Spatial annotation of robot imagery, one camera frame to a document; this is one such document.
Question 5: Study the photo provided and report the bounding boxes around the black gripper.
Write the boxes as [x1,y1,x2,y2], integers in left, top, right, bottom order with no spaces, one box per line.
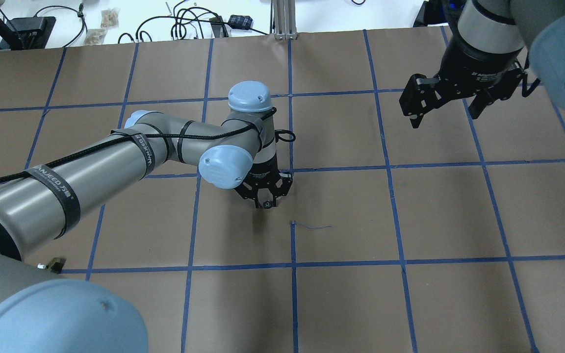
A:
[399,49,528,129]

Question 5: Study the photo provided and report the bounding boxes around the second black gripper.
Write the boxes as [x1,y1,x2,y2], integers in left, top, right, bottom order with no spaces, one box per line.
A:
[236,164,293,209]

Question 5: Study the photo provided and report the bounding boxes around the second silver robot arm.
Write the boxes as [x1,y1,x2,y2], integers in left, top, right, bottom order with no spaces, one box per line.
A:
[0,81,292,353]

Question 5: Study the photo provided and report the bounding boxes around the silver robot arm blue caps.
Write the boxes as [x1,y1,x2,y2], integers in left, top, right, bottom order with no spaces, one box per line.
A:
[399,0,565,129]

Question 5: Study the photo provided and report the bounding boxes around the black power adapter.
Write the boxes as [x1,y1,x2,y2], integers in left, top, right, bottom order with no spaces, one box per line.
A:
[412,0,437,27]

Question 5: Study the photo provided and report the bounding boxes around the olive curved brake shoe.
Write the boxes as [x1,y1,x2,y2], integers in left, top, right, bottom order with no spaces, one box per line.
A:
[36,257,66,274]

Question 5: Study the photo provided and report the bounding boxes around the bag of small parts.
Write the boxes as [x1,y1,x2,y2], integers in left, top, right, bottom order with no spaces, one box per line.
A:
[83,27,107,46]
[100,7,120,29]

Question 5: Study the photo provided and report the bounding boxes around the black monitor stand base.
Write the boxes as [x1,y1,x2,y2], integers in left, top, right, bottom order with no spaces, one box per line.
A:
[6,16,56,50]

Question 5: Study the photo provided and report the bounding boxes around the aluminium frame post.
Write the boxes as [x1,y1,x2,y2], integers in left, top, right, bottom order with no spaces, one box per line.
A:
[270,0,298,42]

